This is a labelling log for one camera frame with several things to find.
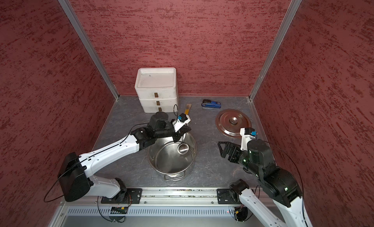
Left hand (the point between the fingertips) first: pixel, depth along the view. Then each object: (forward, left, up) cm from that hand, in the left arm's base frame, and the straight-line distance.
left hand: (188, 130), depth 74 cm
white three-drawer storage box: (+31, +22, +2) cm, 37 cm away
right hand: (-12, -16, +5) cm, 21 cm away
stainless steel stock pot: (-7, +10, -21) cm, 24 cm away
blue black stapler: (+38, -16, -21) cm, 46 cm away
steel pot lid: (+21, -30, -21) cm, 42 cm away
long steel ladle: (-3, +3, -16) cm, 16 cm away
